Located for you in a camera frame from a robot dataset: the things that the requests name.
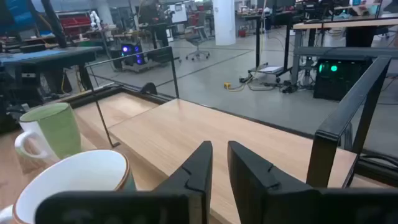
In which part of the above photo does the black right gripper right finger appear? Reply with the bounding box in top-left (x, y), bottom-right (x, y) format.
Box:
top-left (227, 141), bottom-right (398, 224)

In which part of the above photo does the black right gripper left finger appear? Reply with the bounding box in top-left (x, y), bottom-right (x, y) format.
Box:
top-left (34, 141), bottom-right (214, 224)

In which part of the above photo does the white mug with brown rim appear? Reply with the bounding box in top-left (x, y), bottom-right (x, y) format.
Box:
top-left (0, 149), bottom-right (137, 224)

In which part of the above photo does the green mug with white handle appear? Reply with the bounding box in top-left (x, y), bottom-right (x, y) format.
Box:
top-left (14, 102), bottom-right (83, 166)

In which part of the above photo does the computer case with green lights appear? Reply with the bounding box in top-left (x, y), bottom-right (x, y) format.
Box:
top-left (313, 57), bottom-right (373, 101)

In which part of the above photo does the black rolling stand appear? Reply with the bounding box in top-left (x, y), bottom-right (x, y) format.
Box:
top-left (244, 12), bottom-right (294, 84)

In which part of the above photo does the computer case with purple lights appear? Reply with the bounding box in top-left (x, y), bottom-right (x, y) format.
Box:
top-left (120, 42), bottom-right (146, 67)

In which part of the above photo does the grey office chair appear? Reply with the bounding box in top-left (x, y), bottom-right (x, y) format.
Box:
top-left (185, 11), bottom-right (211, 62)

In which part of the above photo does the white pillar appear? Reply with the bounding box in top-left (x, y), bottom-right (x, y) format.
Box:
top-left (212, 0), bottom-right (236, 47)

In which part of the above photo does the wooden top workbench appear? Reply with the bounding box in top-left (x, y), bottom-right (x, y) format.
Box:
top-left (291, 17), bottom-right (398, 86)

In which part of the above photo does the dark desk with blue mat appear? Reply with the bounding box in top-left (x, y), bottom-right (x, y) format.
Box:
top-left (0, 45), bottom-right (104, 103)

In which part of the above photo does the red storage bins rack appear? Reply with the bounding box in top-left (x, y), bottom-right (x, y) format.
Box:
top-left (57, 12), bottom-right (93, 39)

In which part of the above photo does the wooden shelf with black frame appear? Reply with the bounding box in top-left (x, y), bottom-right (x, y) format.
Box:
top-left (84, 46), bottom-right (393, 224)

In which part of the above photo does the black aluminium table frame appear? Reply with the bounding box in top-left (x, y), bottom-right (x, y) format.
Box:
top-left (43, 82), bottom-right (398, 187)

